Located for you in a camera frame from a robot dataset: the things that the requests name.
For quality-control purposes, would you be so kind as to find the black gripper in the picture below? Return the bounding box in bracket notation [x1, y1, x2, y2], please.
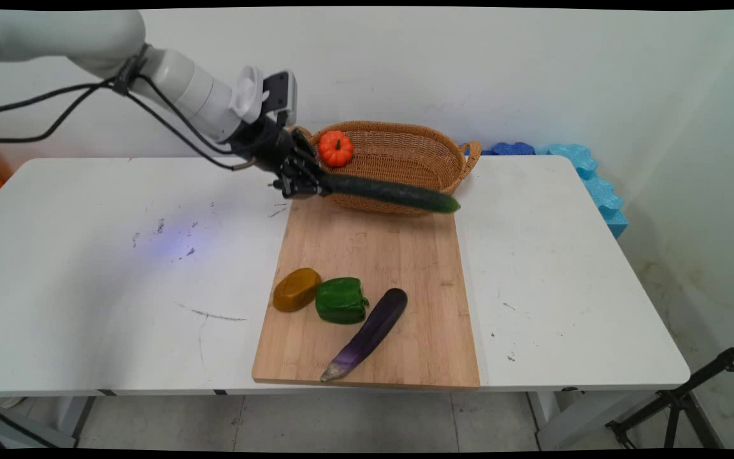
[232, 115, 331, 199]

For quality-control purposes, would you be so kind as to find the dark green cucumber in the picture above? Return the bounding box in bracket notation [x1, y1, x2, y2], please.
[319, 173, 462, 215]

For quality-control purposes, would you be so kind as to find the small orange pumpkin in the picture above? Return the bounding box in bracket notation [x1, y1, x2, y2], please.
[317, 130, 354, 168]

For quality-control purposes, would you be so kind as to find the woven wicker basket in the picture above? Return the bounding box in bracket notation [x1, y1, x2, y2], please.
[291, 120, 482, 215]

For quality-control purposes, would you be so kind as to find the brown potato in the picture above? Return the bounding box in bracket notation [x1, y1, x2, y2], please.
[272, 267, 322, 314]

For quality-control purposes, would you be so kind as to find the green bell pepper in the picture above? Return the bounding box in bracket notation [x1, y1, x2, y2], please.
[315, 277, 370, 325]

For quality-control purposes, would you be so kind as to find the wooden cutting board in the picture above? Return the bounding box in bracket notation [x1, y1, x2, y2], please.
[252, 191, 481, 390]

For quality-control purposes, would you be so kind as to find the purple eggplant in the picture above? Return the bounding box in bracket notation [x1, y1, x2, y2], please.
[320, 288, 409, 383]

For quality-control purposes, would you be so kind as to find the light blue foam mat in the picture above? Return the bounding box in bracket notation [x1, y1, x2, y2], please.
[536, 143, 629, 240]

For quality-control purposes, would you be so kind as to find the white table leg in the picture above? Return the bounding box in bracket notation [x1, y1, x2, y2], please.
[528, 390, 658, 451]
[54, 395, 95, 441]

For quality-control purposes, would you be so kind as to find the black tripod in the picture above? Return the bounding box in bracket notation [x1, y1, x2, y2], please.
[605, 333, 734, 450]

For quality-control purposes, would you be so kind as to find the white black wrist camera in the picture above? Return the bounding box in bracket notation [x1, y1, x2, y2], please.
[229, 66, 298, 129]

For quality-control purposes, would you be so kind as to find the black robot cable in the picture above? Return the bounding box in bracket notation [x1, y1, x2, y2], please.
[0, 75, 240, 157]
[0, 80, 258, 171]

